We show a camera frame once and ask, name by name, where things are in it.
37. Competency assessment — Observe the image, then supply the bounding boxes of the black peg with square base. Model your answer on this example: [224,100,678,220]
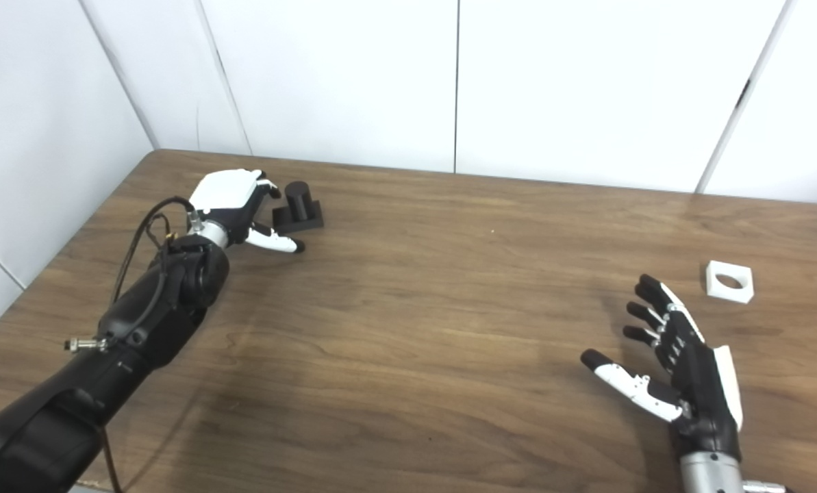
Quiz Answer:
[272,181,325,231]

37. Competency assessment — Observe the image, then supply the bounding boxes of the thin left wrist wire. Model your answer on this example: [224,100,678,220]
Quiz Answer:
[145,212,180,251]

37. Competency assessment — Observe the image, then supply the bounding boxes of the white square piece with hole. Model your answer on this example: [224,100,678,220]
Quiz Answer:
[705,260,755,304]

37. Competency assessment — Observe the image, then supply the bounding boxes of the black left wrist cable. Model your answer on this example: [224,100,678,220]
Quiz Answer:
[64,197,200,493]

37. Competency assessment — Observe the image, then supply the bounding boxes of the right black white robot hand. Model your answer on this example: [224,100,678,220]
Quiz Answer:
[581,274,744,461]

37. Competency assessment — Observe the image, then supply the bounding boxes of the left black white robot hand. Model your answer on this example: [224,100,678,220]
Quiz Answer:
[188,169,306,254]

